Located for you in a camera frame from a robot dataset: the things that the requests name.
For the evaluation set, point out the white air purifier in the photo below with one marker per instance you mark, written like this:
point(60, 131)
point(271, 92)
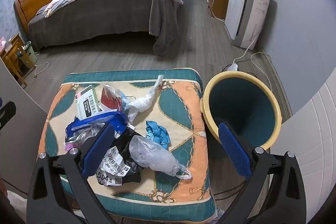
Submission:
point(241, 11)

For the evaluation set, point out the bed with grey blanket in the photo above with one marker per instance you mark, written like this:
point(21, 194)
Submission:
point(105, 16)

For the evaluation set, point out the blue face mask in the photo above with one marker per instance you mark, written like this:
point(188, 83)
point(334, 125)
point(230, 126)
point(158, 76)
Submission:
point(157, 133)
point(127, 111)

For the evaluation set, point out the white and black medicine box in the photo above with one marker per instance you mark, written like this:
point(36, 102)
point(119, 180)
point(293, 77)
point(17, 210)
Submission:
point(86, 103)

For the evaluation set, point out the white tissue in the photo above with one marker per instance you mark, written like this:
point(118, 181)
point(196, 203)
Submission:
point(144, 102)

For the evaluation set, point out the clear plastic bag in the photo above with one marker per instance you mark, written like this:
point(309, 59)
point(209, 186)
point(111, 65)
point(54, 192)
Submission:
point(155, 155)

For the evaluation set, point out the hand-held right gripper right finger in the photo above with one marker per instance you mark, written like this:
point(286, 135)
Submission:
point(233, 150)

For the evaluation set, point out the white power strip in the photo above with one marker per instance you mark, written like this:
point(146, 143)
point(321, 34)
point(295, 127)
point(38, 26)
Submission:
point(233, 66)

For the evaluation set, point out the teal bin with yellow rim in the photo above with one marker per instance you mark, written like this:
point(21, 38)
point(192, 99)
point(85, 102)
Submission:
point(244, 106)

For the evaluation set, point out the patterned teal and orange cushion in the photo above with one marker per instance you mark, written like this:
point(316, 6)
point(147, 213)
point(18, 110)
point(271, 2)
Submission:
point(183, 113)

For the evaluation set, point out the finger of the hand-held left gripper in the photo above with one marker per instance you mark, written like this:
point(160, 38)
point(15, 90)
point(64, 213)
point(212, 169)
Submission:
point(8, 113)

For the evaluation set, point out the green bucket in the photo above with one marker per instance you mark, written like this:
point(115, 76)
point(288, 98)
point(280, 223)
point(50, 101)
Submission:
point(29, 56)

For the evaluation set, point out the small wooden table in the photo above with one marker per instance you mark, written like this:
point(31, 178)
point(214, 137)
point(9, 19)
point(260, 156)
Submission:
point(13, 61)

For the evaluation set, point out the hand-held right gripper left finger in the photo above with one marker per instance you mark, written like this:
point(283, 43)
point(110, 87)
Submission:
point(98, 150)

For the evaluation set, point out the white panelled door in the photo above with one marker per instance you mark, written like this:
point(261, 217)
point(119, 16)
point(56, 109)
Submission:
point(315, 134)

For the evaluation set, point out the black shipping bag with label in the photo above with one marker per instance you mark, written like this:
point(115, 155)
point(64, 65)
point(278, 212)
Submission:
point(115, 161)

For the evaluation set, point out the blue zip bag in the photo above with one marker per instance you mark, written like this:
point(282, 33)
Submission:
point(105, 117)

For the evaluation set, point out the red and white packet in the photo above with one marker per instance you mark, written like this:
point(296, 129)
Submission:
point(110, 99)

